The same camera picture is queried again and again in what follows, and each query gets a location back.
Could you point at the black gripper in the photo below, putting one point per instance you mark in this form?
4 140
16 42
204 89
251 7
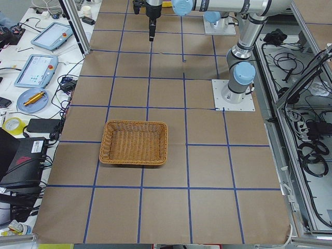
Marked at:
151 11

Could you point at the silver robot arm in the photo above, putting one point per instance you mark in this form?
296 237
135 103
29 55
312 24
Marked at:
217 18
241 72

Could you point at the yellow tape roll on desk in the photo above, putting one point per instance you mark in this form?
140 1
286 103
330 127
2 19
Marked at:
14 126

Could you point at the white paper cup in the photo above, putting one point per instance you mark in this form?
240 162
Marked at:
86 10

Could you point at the small black adapter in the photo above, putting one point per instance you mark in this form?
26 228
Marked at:
88 20

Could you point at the upper teach pendant tablet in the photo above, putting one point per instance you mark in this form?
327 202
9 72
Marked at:
53 36

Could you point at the teach pendant tablet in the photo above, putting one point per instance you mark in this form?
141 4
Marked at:
37 71
53 36

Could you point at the lower teach pendant tablet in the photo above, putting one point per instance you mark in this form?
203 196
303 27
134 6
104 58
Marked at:
37 71

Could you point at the brown wicker basket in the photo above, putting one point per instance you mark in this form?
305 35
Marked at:
134 143

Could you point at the brass cylinder tool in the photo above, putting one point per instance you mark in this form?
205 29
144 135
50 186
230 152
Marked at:
34 98

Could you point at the blue plate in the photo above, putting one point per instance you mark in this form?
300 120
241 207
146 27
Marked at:
33 108

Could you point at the black power adapter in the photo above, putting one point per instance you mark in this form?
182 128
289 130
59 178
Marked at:
43 125

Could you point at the black phone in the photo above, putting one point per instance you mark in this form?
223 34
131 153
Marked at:
5 102

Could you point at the black computer box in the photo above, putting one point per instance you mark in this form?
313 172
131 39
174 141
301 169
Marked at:
22 163

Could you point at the aluminium frame post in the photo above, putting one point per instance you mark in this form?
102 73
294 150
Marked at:
70 10

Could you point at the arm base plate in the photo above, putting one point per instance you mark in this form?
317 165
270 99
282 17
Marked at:
226 100
229 31

